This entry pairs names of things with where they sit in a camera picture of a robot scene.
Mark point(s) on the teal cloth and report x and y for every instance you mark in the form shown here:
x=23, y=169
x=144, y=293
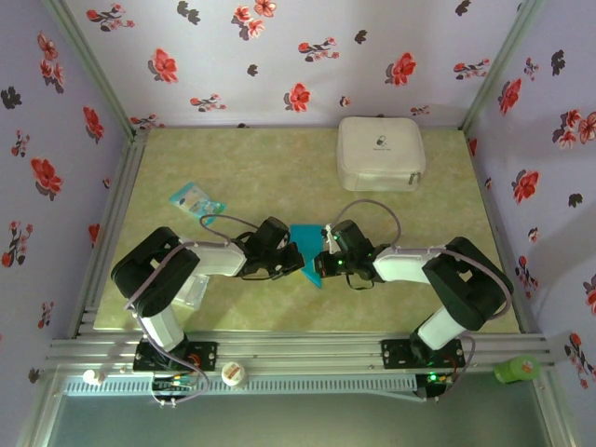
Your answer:
x=307, y=237

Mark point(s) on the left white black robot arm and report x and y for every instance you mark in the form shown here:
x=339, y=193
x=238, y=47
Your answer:
x=153, y=279

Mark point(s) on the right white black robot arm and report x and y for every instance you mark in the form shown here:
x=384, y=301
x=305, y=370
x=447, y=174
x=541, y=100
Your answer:
x=465, y=284

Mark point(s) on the light blue snack packet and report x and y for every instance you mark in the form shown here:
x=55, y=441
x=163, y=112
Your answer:
x=195, y=202

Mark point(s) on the white zippered pouch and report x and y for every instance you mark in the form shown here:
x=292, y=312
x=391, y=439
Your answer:
x=381, y=153

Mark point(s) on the clear plastic box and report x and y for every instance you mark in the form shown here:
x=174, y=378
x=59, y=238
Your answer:
x=193, y=293

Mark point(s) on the white round cap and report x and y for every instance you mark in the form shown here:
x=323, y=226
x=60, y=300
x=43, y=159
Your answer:
x=234, y=374

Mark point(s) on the green plastic bottle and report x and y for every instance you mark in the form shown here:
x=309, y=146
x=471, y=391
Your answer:
x=517, y=370

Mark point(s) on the small white knob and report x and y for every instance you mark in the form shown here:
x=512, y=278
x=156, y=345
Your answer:
x=92, y=377

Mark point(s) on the long aluminium frame rail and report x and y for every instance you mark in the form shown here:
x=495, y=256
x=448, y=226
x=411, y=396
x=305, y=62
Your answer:
x=298, y=347

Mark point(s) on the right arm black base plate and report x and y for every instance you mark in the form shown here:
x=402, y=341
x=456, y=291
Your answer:
x=396, y=354

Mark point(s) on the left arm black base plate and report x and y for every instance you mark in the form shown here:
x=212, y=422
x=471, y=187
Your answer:
x=205, y=356

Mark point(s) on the aluminium side rail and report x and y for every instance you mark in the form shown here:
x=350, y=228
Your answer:
x=109, y=209

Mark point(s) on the aluminium corner post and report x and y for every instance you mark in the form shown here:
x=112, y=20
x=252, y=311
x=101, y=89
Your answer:
x=500, y=65
x=93, y=70

